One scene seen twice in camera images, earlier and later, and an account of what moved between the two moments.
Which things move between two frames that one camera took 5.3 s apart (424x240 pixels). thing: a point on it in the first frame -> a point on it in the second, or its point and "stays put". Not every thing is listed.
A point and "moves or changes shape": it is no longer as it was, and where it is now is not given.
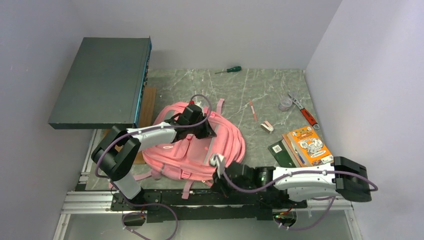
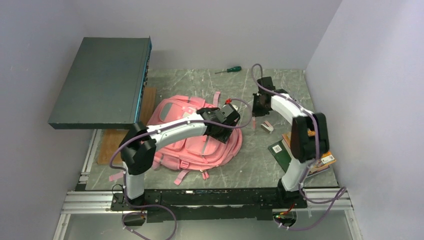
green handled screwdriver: x=235 y=68 stays put
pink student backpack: x=189 y=159 moves or changes shape
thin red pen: x=253 y=110 moves or changes shape
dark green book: x=282 y=154 stays put
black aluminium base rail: x=178 y=205 stays put
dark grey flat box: x=107 y=85 stays put
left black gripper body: x=199 y=131 -> x=223 y=135
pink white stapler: x=267 y=127 stays put
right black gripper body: x=225 y=186 -> x=258 y=109
